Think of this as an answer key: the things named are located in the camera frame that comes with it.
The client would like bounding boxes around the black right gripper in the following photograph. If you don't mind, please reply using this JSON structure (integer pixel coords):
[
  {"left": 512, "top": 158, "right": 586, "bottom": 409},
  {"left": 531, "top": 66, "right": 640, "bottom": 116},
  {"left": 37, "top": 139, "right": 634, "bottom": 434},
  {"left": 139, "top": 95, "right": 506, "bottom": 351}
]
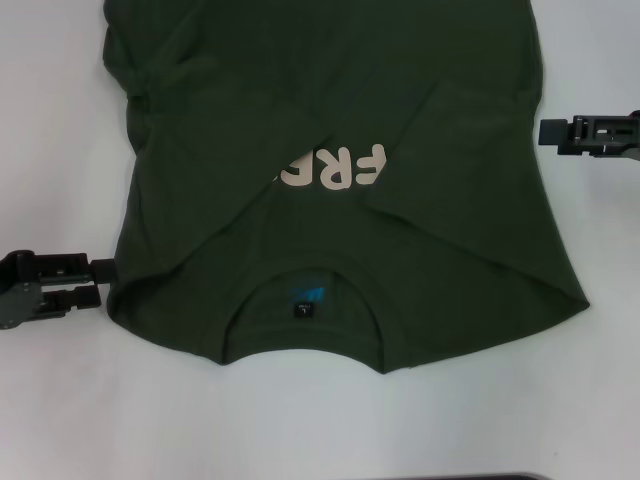
[{"left": 538, "top": 110, "right": 640, "bottom": 162}]

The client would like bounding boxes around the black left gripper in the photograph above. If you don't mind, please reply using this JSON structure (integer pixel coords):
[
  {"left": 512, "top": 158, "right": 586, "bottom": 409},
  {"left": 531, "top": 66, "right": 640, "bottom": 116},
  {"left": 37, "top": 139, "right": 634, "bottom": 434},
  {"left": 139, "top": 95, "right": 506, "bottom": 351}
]
[{"left": 0, "top": 251, "right": 117, "bottom": 331}]

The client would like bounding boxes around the dark green FREE t-shirt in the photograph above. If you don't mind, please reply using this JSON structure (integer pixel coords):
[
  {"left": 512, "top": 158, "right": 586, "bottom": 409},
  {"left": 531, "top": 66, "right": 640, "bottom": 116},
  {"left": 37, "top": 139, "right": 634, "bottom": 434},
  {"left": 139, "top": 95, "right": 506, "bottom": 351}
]
[{"left": 101, "top": 0, "right": 591, "bottom": 375}]

